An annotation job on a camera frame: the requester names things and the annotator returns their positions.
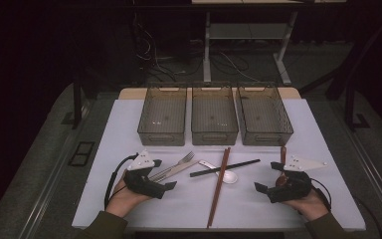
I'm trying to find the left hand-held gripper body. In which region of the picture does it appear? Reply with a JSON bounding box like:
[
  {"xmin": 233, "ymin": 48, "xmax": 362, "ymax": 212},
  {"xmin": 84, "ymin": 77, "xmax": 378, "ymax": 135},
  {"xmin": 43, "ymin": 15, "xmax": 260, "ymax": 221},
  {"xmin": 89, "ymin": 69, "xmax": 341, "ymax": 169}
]
[{"xmin": 122, "ymin": 149, "xmax": 167, "ymax": 200}]

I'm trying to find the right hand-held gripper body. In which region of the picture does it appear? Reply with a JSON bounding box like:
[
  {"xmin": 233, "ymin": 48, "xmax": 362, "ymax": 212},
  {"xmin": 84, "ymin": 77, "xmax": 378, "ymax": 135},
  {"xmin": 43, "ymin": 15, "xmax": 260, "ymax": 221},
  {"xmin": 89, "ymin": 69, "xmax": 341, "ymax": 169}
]
[{"xmin": 267, "ymin": 154, "xmax": 328, "ymax": 203}]

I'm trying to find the brown wooden spoon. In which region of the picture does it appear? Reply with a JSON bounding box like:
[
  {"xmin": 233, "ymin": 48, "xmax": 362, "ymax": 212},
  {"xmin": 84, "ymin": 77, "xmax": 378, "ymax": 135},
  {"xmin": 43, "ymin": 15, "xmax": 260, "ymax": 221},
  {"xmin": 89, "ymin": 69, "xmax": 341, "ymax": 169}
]
[{"xmin": 276, "ymin": 145, "xmax": 288, "ymax": 187}]

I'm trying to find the metal knife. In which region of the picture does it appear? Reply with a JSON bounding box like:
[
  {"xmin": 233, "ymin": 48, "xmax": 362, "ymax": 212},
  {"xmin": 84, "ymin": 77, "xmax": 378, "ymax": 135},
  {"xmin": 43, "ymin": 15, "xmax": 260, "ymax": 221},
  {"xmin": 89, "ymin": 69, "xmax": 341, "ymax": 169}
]
[{"xmin": 152, "ymin": 159, "xmax": 200, "ymax": 183}]

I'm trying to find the metal fork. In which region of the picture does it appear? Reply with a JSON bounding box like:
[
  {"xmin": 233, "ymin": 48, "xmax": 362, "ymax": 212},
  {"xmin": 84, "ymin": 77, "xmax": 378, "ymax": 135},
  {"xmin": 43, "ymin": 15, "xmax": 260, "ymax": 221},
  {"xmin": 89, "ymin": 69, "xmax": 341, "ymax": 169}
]
[{"xmin": 148, "ymin": 150, "xmax": 196, "ymax": 182}]

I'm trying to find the black chopstick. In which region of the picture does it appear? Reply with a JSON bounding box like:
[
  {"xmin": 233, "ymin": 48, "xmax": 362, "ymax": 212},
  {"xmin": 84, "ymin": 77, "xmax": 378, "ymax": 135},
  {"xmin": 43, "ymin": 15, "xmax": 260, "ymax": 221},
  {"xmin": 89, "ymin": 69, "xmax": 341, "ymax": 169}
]
[
  {"xmin": 190, "ymin": 159, "xmax": 262, "ymax": 178},
  {"xmin": 189, "ymin": 158, "xmax": 262, "ymax": 177}
]

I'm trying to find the white ceramic spoon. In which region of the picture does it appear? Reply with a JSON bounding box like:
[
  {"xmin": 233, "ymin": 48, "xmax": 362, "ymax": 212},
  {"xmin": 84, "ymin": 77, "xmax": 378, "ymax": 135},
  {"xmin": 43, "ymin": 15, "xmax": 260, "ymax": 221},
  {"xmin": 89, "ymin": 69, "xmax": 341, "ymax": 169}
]
[{"xmin": 198, "ymin": 159, "xmax": 239, "ymax": 185}]

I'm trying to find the smoky clear plastic bin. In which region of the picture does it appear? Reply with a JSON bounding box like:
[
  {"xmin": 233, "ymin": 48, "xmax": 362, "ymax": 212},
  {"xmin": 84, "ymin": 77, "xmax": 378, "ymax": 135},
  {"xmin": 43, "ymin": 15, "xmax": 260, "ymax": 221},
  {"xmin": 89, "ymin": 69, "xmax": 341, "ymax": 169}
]
[
  {"xmin": 190, "ymin": 87, "xmax": 240, "ymax": 146},
  {"xmin": 236, "ymin": 85, "xmax": 294, "ymax": 147},
  {"xmin": 137, "ymin": 87, "xmax": 188, "ymax": 147}
]

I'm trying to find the person's left hand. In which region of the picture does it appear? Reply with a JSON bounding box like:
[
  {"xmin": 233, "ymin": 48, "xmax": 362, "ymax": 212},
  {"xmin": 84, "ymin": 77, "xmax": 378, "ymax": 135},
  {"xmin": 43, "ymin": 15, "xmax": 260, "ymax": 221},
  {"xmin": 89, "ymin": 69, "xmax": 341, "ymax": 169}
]
[{"xmin": 104, "ymin": 178, "xmax": 152, "ymax": 218}]

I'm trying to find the person's right hand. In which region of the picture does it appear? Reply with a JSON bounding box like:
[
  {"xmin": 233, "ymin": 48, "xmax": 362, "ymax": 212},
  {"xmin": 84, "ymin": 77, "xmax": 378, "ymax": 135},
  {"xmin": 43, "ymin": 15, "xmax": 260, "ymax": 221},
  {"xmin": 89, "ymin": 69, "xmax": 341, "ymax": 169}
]
[{"xmin": 283, "ymin": 190, "xmax": 331, "ymax": 222}]

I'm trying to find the black metal stand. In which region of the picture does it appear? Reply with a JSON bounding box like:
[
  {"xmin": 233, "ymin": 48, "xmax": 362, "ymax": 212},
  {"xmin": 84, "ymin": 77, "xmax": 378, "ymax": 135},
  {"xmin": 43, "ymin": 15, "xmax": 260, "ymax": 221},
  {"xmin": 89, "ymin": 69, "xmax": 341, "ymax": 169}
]
[
  {"xmin": 72, "ymin": 76, "xmax": 85, "ymax": 130},
  {"xmin": 343, "ymin": 76, "xmax": 372, "ymax": 132}
]

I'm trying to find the left hand-held gripper cable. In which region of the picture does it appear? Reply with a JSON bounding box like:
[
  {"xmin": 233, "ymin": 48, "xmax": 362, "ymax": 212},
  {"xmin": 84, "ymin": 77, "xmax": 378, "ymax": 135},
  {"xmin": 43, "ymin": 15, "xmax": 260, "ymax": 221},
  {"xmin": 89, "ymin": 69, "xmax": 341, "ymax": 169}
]
[{"xmin": 103, "ymin": 152, "xmax": 139, "ymax": 210}]

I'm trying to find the hand-held gripper cable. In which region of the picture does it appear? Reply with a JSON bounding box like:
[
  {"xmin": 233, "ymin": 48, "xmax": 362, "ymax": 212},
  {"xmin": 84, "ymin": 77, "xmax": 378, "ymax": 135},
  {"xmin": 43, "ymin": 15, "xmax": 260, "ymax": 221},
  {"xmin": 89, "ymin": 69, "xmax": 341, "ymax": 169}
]
[
  {"xmin": 103, "ymin": 152, "xmax": 139, "ymax": 210},
  {"xmin": 310, "ymin": 177, "xmax": 333, "ymax": 212}
]

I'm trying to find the right hand-held gripper cable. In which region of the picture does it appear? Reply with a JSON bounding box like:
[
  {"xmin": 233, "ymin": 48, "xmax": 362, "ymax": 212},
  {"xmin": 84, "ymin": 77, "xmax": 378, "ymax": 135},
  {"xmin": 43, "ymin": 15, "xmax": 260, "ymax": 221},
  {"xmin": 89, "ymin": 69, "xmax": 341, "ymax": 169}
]
[{"xmin": 310, "ymin": 177, "xmax": 333, "ymax": 212}]

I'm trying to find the thin black cable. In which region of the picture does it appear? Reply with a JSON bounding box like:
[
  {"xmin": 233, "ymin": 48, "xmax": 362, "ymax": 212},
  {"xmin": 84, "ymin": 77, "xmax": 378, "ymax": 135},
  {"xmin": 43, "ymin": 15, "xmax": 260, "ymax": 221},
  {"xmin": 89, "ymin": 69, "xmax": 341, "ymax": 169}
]
[{"xmin": 354, "ymin": 197, "xmax": 382, "ymax": 239}]

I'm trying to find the tangle of floor cables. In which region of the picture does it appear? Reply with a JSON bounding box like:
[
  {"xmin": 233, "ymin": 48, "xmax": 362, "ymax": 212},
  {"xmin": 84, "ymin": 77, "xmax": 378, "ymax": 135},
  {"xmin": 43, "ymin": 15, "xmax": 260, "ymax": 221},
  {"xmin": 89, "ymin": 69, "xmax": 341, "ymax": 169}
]
[{"xmin": 132, "ymin": 13, "xmax": 263, "ymax": 84}]

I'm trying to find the white metal desk frame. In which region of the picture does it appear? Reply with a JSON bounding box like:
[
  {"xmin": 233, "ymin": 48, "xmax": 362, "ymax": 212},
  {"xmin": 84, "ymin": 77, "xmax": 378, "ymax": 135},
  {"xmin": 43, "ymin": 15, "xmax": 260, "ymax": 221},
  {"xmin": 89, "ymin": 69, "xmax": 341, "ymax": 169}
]
[{"xmin": 202, "ymin": 9, "xmax": 299, "ymax": 87}]

